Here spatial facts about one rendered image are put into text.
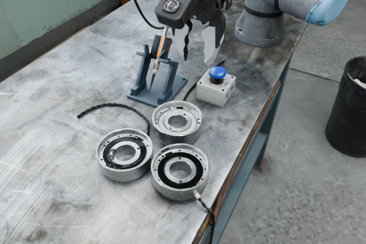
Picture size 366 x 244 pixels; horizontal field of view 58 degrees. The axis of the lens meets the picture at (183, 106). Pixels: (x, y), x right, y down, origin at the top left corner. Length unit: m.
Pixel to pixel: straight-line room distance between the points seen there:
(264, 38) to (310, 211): 0.90
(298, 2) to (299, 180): 1.02
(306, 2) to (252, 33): 0.19
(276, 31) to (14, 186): 0.76
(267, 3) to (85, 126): 0.57
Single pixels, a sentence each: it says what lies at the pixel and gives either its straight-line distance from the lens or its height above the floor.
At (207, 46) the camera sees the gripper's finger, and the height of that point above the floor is 1.00.
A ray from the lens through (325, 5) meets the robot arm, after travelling 0.87.
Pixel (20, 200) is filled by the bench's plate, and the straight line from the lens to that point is 0.66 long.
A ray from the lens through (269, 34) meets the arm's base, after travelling 1.01.
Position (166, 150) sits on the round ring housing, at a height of 0.83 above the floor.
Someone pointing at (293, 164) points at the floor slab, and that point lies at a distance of 1.77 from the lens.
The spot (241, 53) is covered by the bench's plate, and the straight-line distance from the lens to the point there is 0.96.
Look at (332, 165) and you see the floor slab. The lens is 1.84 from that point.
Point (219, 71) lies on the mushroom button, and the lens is 0.75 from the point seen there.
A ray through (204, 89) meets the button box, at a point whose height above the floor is 0.84.
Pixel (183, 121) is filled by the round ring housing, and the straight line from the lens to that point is 0.71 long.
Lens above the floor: 1.31
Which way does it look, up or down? 42 degrees down
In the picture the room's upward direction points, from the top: 1 degrees clockwise
